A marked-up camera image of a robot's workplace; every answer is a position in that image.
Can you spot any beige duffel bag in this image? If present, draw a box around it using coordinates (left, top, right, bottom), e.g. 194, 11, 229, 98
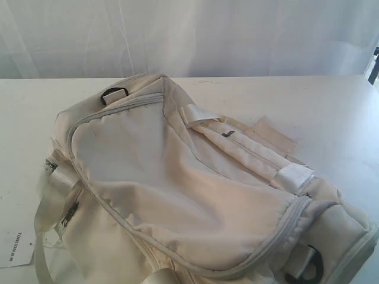
34, 75, 378, 283

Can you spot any dark object at right edge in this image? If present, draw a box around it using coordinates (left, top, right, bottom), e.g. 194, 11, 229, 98
367, 46, 379, 85

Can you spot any white paper label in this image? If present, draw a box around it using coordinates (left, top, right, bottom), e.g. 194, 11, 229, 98
0, 230, 34, 268

